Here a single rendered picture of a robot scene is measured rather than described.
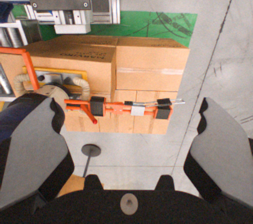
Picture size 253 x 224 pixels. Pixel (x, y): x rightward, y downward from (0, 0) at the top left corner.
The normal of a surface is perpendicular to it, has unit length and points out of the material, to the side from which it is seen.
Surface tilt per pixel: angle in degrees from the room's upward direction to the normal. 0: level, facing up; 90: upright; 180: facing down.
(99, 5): 0
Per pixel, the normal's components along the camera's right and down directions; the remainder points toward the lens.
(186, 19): -0.01, 0.54
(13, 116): 0.29, -0.64
